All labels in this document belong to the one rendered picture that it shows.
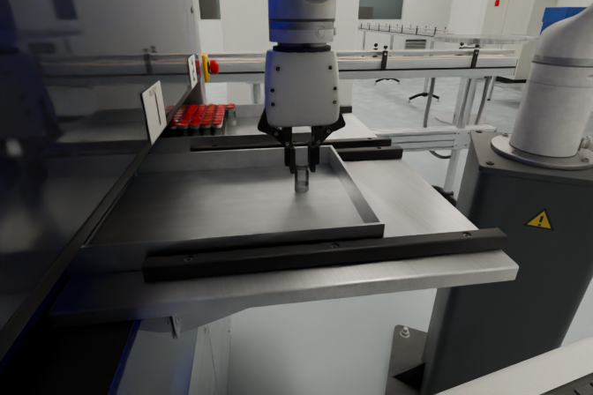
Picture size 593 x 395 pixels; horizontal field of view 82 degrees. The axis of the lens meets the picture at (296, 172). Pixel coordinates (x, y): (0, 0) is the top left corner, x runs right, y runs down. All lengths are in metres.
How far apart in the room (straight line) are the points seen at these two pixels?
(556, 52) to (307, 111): 0.51
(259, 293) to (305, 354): 1.07
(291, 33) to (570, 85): 0.56
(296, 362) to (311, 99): 1.10
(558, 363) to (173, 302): 0.39
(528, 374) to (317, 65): 0.40
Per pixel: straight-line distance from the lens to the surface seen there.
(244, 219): 0.46
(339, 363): 1.40
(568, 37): 0.81
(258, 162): 0.61
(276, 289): 0.36
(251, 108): 0.93
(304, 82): 0.45
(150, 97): 0.45
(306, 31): 0.43
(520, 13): 7.49
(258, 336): 1.47
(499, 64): 2.12
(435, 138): 2.07
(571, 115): 0.83
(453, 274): 0.41
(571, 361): 0.49
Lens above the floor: 1.13
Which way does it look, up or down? 25 degrees down
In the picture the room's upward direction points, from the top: straight up
